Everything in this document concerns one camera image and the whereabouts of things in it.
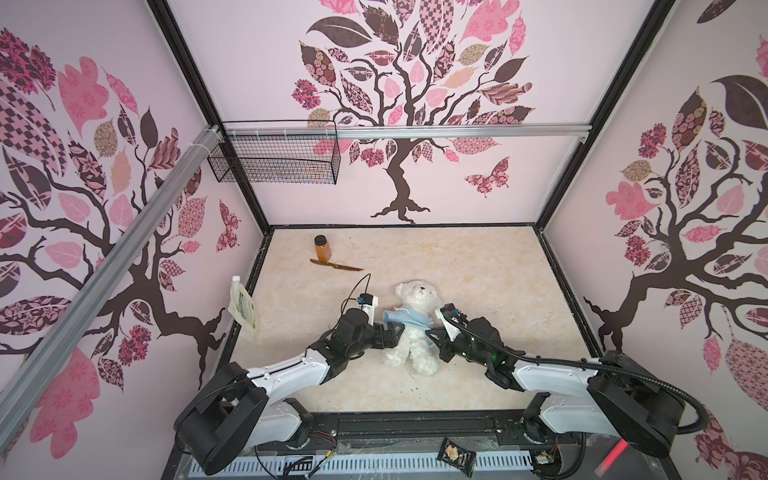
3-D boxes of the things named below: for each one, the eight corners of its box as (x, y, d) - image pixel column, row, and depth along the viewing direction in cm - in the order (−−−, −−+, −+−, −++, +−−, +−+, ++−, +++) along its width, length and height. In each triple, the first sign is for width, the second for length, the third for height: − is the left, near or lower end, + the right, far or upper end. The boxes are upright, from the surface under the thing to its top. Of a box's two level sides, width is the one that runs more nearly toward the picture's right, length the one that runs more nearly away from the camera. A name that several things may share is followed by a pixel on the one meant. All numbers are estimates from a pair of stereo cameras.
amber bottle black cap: (318, 259, 112) (312, 241, 104) (322, 251, 115) (317, 233, 107) (327, 262, 111) (322, 244, 104) (331, 254, 114) (327, 236, 106)
